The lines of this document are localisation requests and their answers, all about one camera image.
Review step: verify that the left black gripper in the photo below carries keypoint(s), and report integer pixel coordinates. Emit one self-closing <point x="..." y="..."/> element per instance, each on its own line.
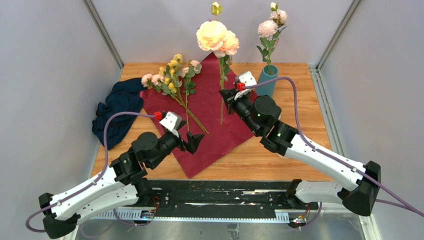
<point x="193" y="141"/>

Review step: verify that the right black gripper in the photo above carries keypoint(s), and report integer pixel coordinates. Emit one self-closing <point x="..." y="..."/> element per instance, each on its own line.
<point x="229" y="95"/>

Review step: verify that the maroon wrapping paper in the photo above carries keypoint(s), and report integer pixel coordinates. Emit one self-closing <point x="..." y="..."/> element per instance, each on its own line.
<point x="228" y="151"/>

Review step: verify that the pink yellow flower bunch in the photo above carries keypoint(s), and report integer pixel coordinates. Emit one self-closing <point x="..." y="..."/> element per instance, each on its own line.
<point x="176" y="80"/>

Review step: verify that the peach flower stem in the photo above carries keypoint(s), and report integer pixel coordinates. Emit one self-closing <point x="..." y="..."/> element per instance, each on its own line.
<point x="213" y="36"/>

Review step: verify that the pink flower stem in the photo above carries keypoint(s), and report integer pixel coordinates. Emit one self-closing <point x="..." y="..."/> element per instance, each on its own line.
<point x="269" y="33"/>

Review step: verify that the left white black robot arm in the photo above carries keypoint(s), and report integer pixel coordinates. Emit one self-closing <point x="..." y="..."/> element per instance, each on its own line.
<point x="123" y="183"/>

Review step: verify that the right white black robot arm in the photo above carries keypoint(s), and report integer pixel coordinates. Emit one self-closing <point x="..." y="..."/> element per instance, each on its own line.
<point x="354" y="185"/>

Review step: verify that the dark blue crumpled cloth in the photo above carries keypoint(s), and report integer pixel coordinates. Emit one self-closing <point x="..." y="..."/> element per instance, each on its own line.
<point x="124" y="97"/>

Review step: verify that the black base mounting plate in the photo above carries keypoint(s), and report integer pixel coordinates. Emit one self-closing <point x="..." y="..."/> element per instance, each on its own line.
<point x="222" y="184"/>

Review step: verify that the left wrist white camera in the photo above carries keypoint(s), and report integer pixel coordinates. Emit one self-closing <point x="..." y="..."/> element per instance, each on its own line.
<point x="170" y="122"/>

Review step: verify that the left aluminium corner post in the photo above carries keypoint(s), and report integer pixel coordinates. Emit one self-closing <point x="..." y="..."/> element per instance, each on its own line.
<point x="97" y="20"/>

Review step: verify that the aluminium corner post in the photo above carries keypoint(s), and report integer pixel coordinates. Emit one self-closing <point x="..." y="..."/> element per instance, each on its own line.
<point x="338" y="33"/>
<point x="97" y="20"/>

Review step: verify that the aluminium front rail frame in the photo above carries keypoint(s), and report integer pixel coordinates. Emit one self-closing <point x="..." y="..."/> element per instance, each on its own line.
<point x="196" y="204"/>

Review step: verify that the right aluminium corner post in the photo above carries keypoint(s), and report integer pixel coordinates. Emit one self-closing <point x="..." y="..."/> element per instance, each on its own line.
<point x="338" y="33"/>

